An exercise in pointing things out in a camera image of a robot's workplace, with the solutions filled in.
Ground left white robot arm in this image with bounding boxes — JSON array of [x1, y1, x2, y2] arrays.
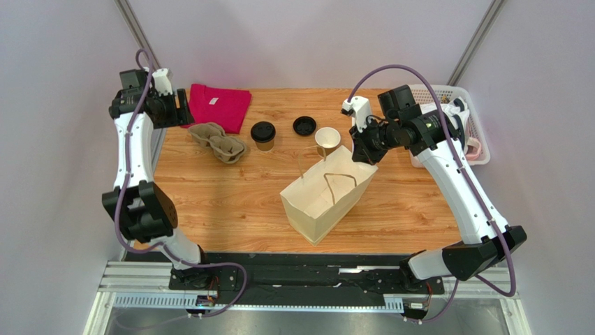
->
[[102, 68, 206, 270]]

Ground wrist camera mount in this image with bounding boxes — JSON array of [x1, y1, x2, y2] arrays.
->
[[152, 68, 173, 96], [341, 96, 372, 133]]

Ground black cup lid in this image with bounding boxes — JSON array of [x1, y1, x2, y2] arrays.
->
[[293, 116, 317, 136], [250, 121, 277, 143]]

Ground purple cable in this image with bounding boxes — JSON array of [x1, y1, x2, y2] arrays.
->
[[346, 64, 517, 324], [113, 47, 249, 322]]

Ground brown paper bag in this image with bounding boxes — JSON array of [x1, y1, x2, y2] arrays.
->
[[279, 146, 378, 246]]

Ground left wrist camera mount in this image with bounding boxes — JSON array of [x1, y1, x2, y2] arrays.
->
[[152, 68, 173, 96]]

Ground pulp cup carrier tray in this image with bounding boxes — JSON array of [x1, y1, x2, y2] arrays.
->
[[188, 122, 248, 164]]

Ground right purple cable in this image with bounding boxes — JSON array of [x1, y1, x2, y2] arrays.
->
[[346, 64, 517, 324]]

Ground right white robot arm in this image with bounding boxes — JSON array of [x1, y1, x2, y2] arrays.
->
[[341, 85, 527, 283]]

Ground white plastic basket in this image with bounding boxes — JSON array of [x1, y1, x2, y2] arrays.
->
[[432, 85, 491, 166]]

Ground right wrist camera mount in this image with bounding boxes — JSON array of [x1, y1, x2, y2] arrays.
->
[[341, 96, 372, 133]]

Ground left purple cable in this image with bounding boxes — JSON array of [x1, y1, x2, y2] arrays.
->
[[113, 47, 249, 322]]

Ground folded red cloth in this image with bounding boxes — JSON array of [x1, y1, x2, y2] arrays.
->
[[186, 84, 252, 134]]

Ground pink strap item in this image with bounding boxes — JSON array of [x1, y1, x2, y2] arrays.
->
[[464, 137, 483, 161]]

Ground brown paper cup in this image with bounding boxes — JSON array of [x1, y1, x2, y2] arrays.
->
[[255, 139, 275, 152], [314, 127, 341, 158]]

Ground white crumpled garment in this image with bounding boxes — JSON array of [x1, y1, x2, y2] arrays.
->
[[441, 98, 470, 153]]

